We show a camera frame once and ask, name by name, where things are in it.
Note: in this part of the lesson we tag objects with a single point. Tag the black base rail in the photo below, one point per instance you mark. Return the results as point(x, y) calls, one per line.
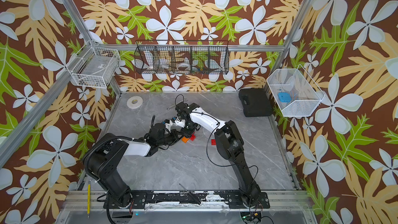
point(230, 199)

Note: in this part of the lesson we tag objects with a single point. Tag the white tape roll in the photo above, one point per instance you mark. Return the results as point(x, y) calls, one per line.
point(134, 102)

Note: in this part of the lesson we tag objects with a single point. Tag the black plastic case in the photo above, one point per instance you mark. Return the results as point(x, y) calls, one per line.
point(255, 102)

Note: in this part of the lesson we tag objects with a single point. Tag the white wire basket right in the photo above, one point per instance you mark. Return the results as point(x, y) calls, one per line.
point(305, 92)

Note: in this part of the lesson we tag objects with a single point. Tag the black tool on rail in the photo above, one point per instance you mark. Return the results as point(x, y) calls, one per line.
point(195, 198)

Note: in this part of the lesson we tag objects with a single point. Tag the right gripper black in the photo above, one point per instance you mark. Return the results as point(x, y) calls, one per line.
point(187, 133)

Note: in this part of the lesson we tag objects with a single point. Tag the blue object in basket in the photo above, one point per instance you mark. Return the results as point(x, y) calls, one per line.
point(284, 97)

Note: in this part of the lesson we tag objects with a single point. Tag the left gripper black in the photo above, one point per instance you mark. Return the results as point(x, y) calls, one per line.
point(174, 134)

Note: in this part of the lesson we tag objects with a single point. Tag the aluminium frame post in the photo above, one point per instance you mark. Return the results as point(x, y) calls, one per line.
point(296, 23)
point(75, 16)

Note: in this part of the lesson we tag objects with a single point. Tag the orange square lego brick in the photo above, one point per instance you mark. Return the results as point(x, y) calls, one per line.
point(185, 139)

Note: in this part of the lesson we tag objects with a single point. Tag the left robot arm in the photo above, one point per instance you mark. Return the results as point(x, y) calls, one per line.
point(102, 160)

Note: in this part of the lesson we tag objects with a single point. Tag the white wire basket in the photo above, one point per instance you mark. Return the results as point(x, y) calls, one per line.
point(305, 92)
point(94, 66)

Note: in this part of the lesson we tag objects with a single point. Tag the aluminium frame post back left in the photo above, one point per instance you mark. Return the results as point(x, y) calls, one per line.
point(75, 16)

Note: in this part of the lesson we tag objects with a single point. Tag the white wire basket left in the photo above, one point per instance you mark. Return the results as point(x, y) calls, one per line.
point(94, 66)

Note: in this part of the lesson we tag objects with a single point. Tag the black wire basket centre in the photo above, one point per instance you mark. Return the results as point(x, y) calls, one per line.
point(182, 57)

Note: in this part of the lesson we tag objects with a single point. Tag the aluminium frame post back right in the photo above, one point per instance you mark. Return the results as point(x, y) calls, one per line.
point(296, 23)

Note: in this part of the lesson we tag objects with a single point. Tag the yellow handled hex key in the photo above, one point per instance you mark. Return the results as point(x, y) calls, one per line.
point(89, 198)

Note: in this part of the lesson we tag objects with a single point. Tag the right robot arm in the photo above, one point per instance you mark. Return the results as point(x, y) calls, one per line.
point(229, 143)

